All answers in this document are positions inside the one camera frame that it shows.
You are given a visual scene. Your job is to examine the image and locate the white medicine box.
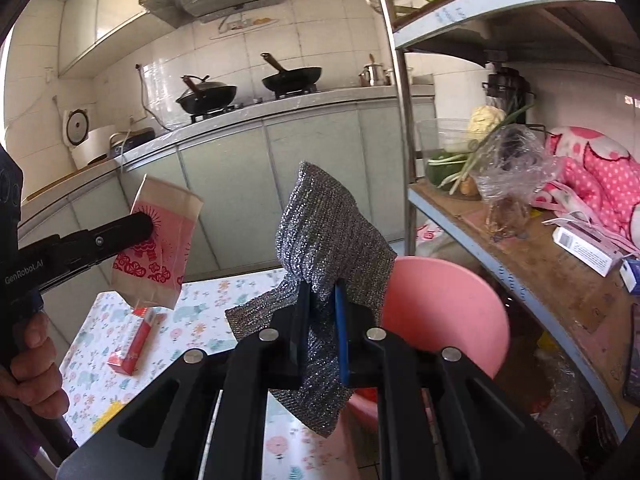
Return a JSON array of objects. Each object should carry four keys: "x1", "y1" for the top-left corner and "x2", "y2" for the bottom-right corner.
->
[{"x1": 552, "y1": 224, "x2": 621, "y2": 277}]

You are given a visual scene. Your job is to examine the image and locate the red white carton box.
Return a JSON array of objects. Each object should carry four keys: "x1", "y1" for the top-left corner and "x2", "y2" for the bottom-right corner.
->
[{"x1": 107, "y1": 307, "x2": 167, "y2": 376}]

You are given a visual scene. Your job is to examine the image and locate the white wall cabinet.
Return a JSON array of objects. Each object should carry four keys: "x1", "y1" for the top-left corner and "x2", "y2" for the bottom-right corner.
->
[{"x1": 37, "y1": 0, "x2": 201, "y2": 78}]

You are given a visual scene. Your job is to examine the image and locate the stainless steel kettle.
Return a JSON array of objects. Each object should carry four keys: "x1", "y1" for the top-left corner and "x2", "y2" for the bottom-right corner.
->
[{"x1": 359, "y1": 55, "x2": 388, "y2": 87}]

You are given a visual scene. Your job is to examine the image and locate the gas stove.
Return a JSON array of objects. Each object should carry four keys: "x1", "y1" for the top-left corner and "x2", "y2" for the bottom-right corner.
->
[{"x1": 187, "y1": 85, "x2": 321, "y2": 123}]

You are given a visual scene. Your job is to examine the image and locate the green onion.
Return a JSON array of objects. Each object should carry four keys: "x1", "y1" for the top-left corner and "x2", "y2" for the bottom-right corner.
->
[{"x1": 437, "y1": 102, "x2": 536, "y2": 196}]

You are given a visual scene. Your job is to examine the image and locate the clear plastic container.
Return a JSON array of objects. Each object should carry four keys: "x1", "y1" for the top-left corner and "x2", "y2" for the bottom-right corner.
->
[{"x1": 417, "y1": 119, "x2": 476, "y2": 183}]

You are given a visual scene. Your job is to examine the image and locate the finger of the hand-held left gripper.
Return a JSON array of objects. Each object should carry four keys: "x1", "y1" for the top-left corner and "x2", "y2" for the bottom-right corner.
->
[{"x1": 50, "y1": 211, "x2": 155, "y2": 292}]

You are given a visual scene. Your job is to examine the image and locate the metal shelf rack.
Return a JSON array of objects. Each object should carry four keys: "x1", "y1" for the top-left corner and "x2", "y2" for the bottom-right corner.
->
[{"x1": 367, "y1": 0, "x2": 640, "y2": 441}]

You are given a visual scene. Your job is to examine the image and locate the black frying pan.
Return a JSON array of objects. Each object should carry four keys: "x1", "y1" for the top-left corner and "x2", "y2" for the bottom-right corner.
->
[{"x1": 260, "y1": 52, "x2": 323, "y2": 96}]

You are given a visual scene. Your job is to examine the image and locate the silver scouring cloth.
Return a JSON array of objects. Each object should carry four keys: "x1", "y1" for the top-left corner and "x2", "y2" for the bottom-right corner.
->
[{"x1": 225, "y1": 161, "x2": 398, "y2": 438}]

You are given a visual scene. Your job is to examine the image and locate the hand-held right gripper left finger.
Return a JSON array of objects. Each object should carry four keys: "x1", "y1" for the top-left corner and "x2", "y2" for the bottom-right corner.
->
[{"x1": 55, "y1": 280, "x2": 313, "y2": 480}]

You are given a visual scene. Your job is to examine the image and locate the black wok with lid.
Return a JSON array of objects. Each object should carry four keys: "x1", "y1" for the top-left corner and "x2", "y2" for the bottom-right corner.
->
[{"x1": 175, "y1": 74, "x2": 238, "y2": 116}]

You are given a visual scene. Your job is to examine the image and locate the white rice cooker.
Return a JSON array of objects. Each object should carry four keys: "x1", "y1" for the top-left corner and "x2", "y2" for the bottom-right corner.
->
[{"x1": 64, "y1": 107, "x2": 118, "y2": 168}]

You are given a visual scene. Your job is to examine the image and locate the black induction cooker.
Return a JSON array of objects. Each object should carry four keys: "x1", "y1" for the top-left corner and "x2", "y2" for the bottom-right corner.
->
[{"x1": 110, "y1": 127, "x2": 156, "y2": 153}]

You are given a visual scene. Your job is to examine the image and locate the pink dotted cloth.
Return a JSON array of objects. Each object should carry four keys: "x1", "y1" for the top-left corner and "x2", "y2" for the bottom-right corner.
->
[{"x1": 532, "y1": 126, "x2": 640, "y2": 251}]

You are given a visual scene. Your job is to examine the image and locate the red white plastic bag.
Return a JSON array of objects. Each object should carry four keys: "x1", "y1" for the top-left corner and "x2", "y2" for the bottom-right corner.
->
[{"x1": 415, "y1": 217, "x2": 446, "y2": 256}]

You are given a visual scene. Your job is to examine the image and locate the clear plastic bag with food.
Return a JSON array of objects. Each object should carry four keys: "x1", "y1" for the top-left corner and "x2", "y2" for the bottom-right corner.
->
[{"x1": 472, "y1": 125, "x2": 558, "y2": 238}]

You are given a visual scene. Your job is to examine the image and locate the green pepper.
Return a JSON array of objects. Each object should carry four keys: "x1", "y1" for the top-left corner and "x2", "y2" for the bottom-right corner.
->
[{"x1": 425, "y1": 152, "x2": 468, "y2": 186}]

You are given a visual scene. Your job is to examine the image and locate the pink plastic basin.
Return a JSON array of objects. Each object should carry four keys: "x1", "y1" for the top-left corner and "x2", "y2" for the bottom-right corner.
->
[{"x1": 345, "y1": 256, "x2": 511, "y2": 431}]

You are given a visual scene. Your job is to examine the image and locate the blue white box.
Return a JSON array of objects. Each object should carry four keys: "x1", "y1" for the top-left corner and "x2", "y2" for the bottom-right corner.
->
[{"x1": 620, "y1": 257, "x2": 640, "y2": 293}]

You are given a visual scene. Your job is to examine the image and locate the cauliflower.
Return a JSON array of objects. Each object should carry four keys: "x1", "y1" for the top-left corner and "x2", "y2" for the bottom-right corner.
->
[{"x1": 467, "y1": 105, "x2": 507, "y2": 136}]

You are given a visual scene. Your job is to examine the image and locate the grey kitchen cabinet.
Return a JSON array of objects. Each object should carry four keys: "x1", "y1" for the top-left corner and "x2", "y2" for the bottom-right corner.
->
[{"x1": 20, "y1": 85, "x2": 436, "y2": 321}]

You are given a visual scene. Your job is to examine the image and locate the red printed paper bag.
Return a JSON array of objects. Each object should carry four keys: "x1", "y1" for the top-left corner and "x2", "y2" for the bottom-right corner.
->
[{"x1": 110, "y1": 174, "x2": 205, "y2": 310}]

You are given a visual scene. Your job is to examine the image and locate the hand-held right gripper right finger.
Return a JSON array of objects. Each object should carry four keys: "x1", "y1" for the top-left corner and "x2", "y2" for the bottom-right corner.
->
[{"x1": 334, "y1": 280, "x2": 586, "y2": 480}]

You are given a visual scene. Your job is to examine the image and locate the floral printed tablecloth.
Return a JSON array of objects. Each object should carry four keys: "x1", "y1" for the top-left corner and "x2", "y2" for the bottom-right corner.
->
[{"x1": 60, "y1": 267, "x2": 361, "y2": 480}]

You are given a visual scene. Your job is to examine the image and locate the person's left hand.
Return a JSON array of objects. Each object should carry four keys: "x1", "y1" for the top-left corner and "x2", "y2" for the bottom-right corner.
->
[{"x1": 0, "y1": 307, "x2": 71, "y2": 418}]

